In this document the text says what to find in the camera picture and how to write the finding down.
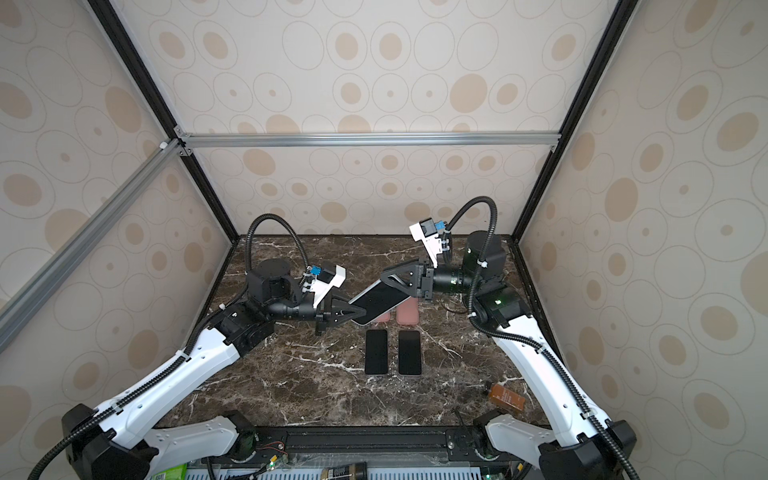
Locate phone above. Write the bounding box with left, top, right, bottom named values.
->
left=349, top=280, right=410, bottom=326
left=364, top=329, right=389, bottom=376

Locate purple smartphone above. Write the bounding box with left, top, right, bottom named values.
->
left=398, top=330, right=422, bottom=376

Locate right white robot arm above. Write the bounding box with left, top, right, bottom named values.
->
left=380, top=196, right=639, bottom=479

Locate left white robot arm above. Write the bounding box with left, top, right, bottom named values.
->
left=28, top=213, right=366, bottom=479

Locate amber bottle black cap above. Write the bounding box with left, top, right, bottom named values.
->
left=488, top=383, right=526, bottom=412

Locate dark bottle at front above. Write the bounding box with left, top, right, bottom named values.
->
left=320, top=462, right=368, bottom=480

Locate green packet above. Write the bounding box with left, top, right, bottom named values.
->
left=151, top=464, right=187, bottom=480

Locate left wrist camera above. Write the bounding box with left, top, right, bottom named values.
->
left=302, top=265, right=346, bottom=308

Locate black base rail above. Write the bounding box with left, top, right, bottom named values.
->
left=107, top=424, right=625, bottom=480

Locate silver aluminium back rail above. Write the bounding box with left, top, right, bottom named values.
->
left=181, top=131, right=561, bottom=148

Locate silver aluminium rail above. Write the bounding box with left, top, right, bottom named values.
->
left=181, top=131, right=561, bottom=148
left=1, top=139, right=181, bottom=350

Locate silver aluminium left rail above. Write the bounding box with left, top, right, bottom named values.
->
left=1, top=139, right=181, bottom=350

